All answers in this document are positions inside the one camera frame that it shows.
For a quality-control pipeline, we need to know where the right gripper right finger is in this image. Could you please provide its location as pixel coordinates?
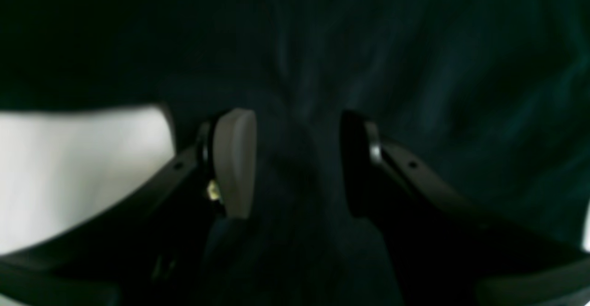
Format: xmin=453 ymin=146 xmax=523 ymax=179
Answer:
xmin=341 ymin=111 xmax=589 ymax=306

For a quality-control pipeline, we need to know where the black T-shirt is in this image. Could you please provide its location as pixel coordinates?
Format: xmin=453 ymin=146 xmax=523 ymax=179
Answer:
xmin=1 ymin=0 xmax=589 ymax=306

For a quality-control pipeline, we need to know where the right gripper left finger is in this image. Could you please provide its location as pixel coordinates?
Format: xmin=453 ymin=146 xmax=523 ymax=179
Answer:
xmin=1 ymin=108 xmax=257 ymax=306

